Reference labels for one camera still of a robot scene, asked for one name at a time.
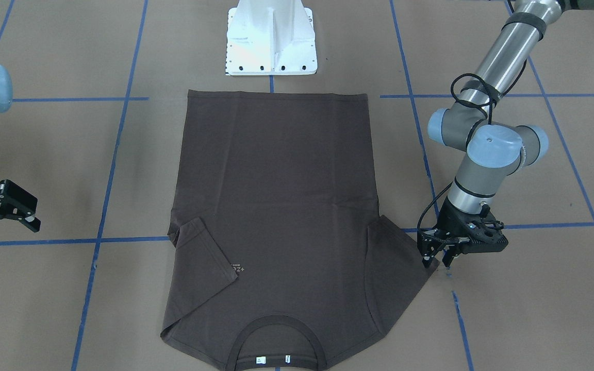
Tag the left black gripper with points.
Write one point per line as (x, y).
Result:
(450, 220)

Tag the brown t-shirt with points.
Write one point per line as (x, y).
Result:
(282, 258)

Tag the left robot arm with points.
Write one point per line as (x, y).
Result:
(493, 151)

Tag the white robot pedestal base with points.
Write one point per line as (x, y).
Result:
(270, 38)

